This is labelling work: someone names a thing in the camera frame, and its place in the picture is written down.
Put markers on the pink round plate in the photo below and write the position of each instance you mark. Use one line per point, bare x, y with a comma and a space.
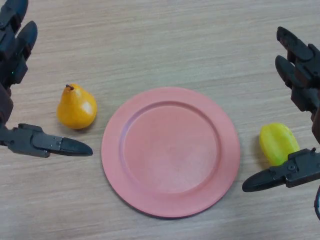
172, 152

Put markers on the yellow orange pear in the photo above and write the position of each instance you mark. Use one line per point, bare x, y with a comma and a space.
76, 110

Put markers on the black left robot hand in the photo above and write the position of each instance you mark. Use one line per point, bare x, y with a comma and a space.
15, 62

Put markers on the yellow green starfruit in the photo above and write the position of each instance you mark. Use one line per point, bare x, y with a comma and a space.
277, 141

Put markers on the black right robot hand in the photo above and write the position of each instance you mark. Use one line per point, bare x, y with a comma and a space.
303, 77

